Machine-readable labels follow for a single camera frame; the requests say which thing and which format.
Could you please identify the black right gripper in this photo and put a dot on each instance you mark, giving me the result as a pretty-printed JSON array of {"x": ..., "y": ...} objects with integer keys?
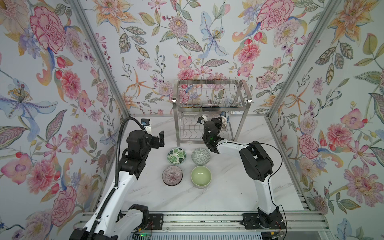
[{"x": 216, "y": 123}]

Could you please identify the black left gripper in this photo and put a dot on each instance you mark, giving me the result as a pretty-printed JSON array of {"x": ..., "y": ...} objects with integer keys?
[{"x": 156, "y": 144}]

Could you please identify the purple ribbed bowl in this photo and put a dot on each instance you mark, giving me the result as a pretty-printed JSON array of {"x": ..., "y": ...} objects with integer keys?
[{"x": 172, "y": 175}]

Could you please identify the brown white patterned bowl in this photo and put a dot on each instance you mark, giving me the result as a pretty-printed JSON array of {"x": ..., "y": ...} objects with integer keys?
[{"x": 224, "y": 124}]

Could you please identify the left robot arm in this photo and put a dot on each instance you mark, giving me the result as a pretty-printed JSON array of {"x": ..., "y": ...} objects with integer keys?
[{"x": 108, "y": 222}]

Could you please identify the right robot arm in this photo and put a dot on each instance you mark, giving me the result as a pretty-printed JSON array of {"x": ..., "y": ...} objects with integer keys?
[{"x": 258, "y": 166}]

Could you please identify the steel two-tier dish rack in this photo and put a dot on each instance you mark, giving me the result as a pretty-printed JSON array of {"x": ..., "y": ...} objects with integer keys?
[{"x": 195, "y": 98}]

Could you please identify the green leaf pattern bowl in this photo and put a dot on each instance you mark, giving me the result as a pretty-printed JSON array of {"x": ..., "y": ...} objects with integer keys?
[{"x": 176, "y": 156}]

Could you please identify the green white patterned bowl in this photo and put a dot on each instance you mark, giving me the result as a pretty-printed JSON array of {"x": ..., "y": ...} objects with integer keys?
[{"x": 201, "y": 156}]

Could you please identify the light green bowl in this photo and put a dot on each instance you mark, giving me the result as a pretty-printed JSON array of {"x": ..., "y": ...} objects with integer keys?
[{"x": 201, "y": 177}]

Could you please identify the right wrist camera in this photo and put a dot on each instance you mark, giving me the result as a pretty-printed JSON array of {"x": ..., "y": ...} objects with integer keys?
[{"x": 202, "y": 119}]

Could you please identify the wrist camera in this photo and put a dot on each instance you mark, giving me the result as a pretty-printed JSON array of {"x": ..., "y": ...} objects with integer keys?
[
  {"x": 202, "y": 119},
  {"x": 146, "y": 123}
]

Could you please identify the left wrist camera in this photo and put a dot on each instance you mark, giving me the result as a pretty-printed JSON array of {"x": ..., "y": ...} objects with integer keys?
[{"x": 146, "y": 123}]

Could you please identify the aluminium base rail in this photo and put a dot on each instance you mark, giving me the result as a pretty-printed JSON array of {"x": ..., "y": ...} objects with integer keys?
[{"x": 293, "y": 221}]

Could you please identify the right aluminium corner post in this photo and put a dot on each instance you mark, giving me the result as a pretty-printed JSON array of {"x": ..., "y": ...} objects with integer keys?
[{"x": 328, "y": 12}]

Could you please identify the aluminium corner post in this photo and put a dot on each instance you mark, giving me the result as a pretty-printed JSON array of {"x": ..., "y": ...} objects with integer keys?
[
  {"x": 99, "y": 53},
  {"x": 328, "y": 12}
]

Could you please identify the left aluminium corner post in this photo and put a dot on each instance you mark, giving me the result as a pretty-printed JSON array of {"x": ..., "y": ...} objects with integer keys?
[{"x": 99, "y": 53}]

